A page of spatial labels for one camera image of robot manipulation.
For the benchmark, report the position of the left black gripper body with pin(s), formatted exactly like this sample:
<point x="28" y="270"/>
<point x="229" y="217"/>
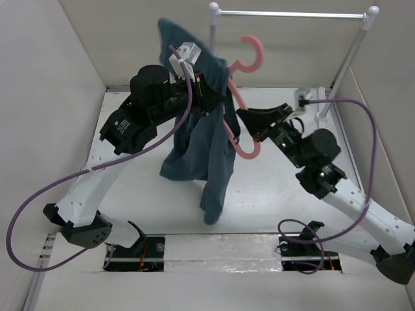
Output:
<point x="180" y="96"/>

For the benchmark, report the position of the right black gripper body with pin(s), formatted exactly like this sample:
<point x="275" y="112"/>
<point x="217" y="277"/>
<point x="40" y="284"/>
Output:
<point x="284" y="136"/>

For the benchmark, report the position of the blue-grey t shirt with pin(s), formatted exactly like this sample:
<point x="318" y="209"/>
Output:
<point x="201" y="149"/>

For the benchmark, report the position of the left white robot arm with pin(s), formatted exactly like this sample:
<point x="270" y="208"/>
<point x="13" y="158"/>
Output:
<point x="153" y="100"/>

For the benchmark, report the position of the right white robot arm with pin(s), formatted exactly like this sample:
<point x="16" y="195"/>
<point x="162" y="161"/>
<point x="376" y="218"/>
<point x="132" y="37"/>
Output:
<point x="376" y="236"/>

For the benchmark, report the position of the white metal clothes rack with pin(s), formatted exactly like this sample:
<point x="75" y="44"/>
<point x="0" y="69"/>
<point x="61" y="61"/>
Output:
<point x="302" y="49"/>

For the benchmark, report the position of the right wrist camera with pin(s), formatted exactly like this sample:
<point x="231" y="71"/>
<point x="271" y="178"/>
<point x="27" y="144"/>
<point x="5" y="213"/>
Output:
<point x="301" y="96"/>

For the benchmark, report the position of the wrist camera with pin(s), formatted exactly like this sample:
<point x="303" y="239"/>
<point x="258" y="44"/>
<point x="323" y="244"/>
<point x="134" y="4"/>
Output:
<point x="184" y="58"/>
<point x="301" y="96"/>

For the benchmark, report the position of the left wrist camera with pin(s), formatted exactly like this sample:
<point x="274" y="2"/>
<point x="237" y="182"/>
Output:
<point x="184" y="58"/>

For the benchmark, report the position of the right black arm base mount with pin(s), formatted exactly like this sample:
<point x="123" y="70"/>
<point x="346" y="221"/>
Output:
<point x="299" y="252"/>

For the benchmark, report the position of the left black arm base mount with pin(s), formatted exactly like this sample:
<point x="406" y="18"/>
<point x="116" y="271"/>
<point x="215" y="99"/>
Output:
<point x="146" y="255"/>

